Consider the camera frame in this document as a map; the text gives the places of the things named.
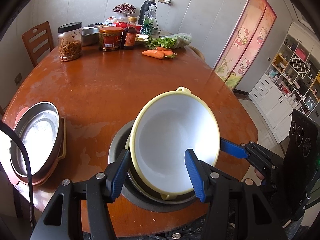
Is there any deep stainless steel bowl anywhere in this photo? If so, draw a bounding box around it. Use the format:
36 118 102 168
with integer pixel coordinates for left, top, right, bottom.
125 134 196 204

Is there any wide stainless steel bowl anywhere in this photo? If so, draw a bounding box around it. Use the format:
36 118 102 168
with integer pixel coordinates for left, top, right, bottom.
108 118 198 212

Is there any yellow shell-shaped plate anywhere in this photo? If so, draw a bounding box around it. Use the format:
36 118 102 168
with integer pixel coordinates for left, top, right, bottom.
42 117 67 183

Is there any yellow bowl with handle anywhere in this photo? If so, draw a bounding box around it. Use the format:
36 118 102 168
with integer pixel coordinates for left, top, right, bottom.
128 86 221 201

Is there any round metal pan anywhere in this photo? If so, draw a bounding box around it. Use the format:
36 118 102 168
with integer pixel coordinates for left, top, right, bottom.
14 101 62 183

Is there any pink Hello Kitty door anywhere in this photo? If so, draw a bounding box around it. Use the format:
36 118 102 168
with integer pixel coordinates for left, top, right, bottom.
213 0 277 90

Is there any rear orange carrot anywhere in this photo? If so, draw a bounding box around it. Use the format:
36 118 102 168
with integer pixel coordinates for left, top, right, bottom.
156 47 177 59

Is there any orange carrot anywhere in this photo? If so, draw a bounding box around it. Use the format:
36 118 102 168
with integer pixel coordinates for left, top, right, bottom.
142 50 165 60
156 47 177 59

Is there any bag of green vegetables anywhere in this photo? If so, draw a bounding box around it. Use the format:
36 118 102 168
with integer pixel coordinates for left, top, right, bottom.
145 33 192 49

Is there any front orange carrot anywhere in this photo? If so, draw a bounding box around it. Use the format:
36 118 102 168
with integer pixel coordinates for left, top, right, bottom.
142 50 165 60

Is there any red lidded tin jar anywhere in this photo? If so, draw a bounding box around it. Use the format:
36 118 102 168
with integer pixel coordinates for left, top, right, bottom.
99 27 123 51

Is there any plastic jar with black lid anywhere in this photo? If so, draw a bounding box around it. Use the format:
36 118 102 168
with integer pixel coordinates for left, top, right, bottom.
57 22 82 62

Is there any metal bowl behind jars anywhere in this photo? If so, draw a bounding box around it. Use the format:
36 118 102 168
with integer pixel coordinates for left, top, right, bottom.
81 27 99 46

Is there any brown sauce bottle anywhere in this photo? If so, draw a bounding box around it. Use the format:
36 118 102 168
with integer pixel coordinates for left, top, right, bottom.
121 17 137 49

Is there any clear bottle with green contents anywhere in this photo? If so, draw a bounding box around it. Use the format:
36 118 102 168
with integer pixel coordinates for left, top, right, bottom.
140 4 156 36

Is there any brown wooden slat chair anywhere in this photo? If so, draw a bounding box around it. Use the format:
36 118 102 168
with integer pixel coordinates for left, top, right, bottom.
22 21 54 68

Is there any red snack package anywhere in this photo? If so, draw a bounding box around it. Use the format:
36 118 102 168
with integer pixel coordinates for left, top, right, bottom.
111 22 142 34

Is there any black thermos bottle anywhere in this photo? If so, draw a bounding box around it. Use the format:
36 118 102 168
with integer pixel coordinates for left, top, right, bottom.
138 0 156 25

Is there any low wall outlet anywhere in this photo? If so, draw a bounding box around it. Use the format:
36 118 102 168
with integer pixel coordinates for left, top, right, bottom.
14 73 22 86

